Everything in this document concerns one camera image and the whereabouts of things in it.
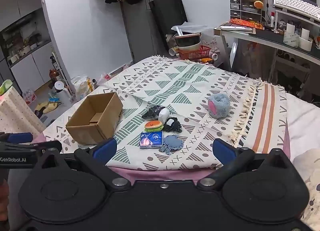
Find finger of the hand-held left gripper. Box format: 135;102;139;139
0;132;34;145

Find white desk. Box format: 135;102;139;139
214;25;320;83

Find white bowl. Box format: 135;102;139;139
176;41;202;52

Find yellow slippers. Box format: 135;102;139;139
35;102;58;114

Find white small pouch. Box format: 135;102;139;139
158;108;171;123

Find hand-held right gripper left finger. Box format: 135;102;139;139
32;137;132;191

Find brown cardboard box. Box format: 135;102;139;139
65;92;124;145

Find white printed quilt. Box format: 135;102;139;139
292;148;320;231

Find burger plush toy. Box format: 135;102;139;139
144;120;164;132

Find red plastic basket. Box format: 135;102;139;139
177;45;212;61

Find white storage cabinet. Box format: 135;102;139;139
0;6;61;90

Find geometric patterned tasselled blanket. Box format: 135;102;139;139
44;56;288;172

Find blue tissue packet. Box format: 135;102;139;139
139;131;163;149

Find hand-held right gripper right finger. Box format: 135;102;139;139
196;138;293;190

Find white desk riser shelf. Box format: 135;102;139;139
274;9;320;34

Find grey drawer organiser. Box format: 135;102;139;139
229;0;262;23

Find white keyboard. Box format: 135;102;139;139
272;0;320;21

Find black knitted cloth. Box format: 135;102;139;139
142;105;161;120

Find clear plastic bag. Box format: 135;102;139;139
171;22;214;34

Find white bedding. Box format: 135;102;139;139
285;92;320;157

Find black flat tray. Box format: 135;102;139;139
148;0;188;37

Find blue fluffy plush toy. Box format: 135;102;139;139
208;93;230;118

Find polka dot cloth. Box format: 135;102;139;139
0;87;47;137

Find white red plastic bag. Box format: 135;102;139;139
96;72;112;86

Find pack of water bottles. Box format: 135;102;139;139
22;89;37;104

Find pink bed sheet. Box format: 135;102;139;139
30;131;292;184

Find red orange packet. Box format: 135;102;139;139
229;18;265;30

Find black crochet toy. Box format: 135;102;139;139
162;117;183;133

